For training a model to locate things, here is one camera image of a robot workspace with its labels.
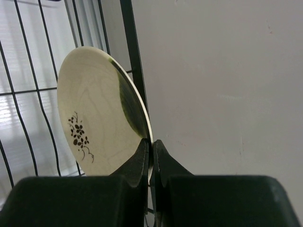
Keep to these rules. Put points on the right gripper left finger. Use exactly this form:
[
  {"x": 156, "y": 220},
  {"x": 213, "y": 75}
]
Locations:
[{"x": 116, "y": 200}]

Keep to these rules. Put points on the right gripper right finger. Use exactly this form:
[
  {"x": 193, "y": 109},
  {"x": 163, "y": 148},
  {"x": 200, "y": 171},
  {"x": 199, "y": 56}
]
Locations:
[{"x": 182, "y": 199}]

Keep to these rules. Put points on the cream plate with flowers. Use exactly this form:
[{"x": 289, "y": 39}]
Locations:
[{"x": 102, "y": 115}]

